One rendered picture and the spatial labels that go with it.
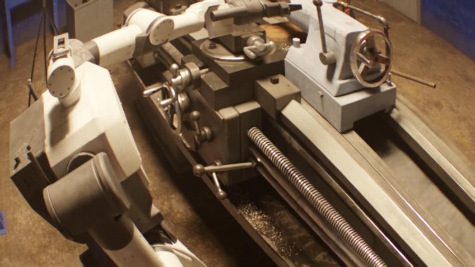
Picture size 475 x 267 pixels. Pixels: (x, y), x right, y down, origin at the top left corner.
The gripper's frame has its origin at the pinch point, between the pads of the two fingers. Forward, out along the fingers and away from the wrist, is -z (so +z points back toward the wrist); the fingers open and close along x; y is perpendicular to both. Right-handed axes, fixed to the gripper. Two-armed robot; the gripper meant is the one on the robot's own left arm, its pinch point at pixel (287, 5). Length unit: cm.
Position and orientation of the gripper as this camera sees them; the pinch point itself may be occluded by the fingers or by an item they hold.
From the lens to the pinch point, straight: 153.8
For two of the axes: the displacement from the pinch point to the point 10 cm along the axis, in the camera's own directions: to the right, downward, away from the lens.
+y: -0.8, -8.6, -5.0
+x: 4.6, 4.1, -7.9
